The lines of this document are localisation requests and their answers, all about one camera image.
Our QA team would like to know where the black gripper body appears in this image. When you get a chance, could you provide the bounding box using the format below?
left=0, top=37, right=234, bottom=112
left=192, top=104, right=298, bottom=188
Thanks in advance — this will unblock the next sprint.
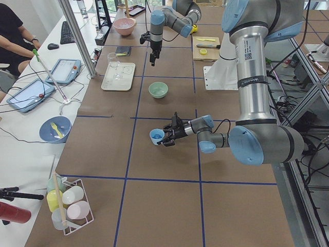
left=150, top=40, right=162, bottom=55
left=164, top=117, right=193, bottom=146

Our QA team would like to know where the light blue plastic cup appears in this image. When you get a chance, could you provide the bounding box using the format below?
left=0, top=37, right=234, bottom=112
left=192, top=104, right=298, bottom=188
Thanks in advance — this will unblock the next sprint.
left=149, top=129, right=165, bottom=145

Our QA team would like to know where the light green bowl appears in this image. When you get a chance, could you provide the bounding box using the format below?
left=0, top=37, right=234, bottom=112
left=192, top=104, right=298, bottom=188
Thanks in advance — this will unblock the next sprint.
left=149, top=82, right=169, bottom=99

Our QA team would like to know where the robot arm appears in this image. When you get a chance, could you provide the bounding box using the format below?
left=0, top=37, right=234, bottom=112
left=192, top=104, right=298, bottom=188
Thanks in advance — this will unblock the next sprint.
left=147, top=1, right=202, bottom=66
left=161, top=1, right=304, bottom=166

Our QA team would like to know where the pink bowl of ice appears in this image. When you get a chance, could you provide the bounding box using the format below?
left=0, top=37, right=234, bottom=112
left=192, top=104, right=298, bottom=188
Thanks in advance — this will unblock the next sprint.
left=113, top=17, right=136, bottom=36

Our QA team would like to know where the blue bowl with fork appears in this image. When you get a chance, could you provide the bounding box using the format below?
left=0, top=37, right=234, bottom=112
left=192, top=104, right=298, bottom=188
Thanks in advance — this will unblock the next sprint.
left=39, top=116, right=71, bottom=144

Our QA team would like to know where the grey folded cloth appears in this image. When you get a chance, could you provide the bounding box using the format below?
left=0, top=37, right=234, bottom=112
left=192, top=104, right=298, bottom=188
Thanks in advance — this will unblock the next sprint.
left=115, top=46, right=131, bottom=57

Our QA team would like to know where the cream bear tray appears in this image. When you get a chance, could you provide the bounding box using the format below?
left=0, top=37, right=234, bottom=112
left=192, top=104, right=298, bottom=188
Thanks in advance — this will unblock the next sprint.
left=101, top=62, right=136, bottom=91

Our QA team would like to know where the clear wine glass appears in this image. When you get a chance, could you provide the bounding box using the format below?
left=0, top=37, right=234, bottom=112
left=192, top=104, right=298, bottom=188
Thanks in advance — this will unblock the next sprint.
left=107, top=52, right=122, bottom=80

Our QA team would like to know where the yellow lemon upper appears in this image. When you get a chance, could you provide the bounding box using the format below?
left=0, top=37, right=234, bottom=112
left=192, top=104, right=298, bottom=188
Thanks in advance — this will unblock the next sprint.
left=190, top=24, right=198, bottom=34

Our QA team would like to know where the half lemon slice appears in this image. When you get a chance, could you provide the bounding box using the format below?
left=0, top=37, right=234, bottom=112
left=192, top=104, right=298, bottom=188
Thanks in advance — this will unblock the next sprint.
left=199, top=48, right=208, bottom=55

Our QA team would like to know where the wooden cutting board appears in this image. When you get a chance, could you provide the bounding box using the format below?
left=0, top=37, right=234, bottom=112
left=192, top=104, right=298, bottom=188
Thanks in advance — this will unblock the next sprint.
left=192, top=36, right=221, bottom=61

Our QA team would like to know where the steel muddler black cap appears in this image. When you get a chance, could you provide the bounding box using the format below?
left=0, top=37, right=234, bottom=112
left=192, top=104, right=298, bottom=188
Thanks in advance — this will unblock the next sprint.
left=196, top=44, right=221, bottom=49

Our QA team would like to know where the yellow plastic knife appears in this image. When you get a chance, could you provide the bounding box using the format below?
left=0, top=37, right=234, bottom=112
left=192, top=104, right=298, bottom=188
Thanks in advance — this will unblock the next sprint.
left=196, top=38, right=216, bottom=42

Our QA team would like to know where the black keyboard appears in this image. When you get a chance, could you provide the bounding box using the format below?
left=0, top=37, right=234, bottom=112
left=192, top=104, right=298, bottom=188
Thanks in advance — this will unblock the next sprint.
left=60, top=21, right=75, bottom=44

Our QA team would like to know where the far blue teach pendant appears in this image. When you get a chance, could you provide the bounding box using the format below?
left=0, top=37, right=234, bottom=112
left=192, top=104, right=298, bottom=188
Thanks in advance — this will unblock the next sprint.
left=50, top=59, right=82, bottom=85

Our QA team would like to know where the blue teach pendant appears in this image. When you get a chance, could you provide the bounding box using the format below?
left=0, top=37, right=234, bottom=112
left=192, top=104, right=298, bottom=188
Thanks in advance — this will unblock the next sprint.
left=50, top=59, right=82, bottom=85
left=6, top=79, right=55, bottom=113

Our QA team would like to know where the black computer mouse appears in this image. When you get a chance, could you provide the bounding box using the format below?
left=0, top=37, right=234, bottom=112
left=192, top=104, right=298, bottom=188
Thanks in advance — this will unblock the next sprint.
left=47, top=43, right=59, bottom=50

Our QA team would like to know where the near blue teach pendant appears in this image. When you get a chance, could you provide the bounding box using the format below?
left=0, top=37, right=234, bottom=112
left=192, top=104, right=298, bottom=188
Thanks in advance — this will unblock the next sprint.
left=6, top=79, right=55, bottom=113

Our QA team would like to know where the seated person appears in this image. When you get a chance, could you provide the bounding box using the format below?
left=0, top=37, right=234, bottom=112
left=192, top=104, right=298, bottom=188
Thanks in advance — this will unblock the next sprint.
left=0, top=2, right=42, bottom=101

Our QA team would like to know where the red bottle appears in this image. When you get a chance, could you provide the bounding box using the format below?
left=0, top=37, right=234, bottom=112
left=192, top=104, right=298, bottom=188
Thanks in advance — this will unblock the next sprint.
left=1, top=202, right=31, bottom=223

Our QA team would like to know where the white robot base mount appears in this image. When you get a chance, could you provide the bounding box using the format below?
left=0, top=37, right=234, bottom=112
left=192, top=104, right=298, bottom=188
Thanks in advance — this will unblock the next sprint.
left=204, top=33, right=237, bottom=90

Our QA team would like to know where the white wire cup rack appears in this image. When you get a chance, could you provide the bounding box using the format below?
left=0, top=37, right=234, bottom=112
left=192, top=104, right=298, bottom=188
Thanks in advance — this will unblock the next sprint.
left=46, top=173, right=94, bottom=236

